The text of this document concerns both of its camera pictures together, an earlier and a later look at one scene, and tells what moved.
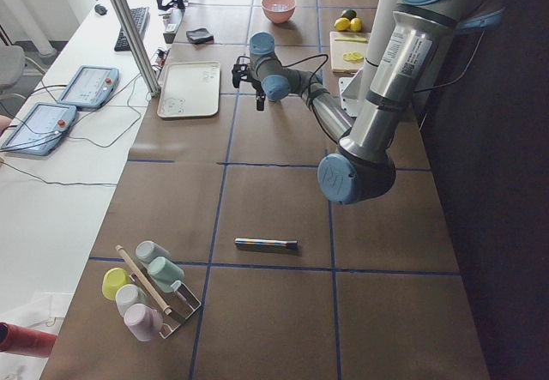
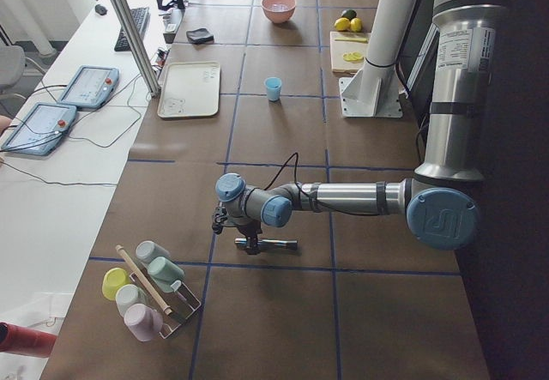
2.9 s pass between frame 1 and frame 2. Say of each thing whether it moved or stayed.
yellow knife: stayed
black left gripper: moved
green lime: stayed
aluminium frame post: stayed
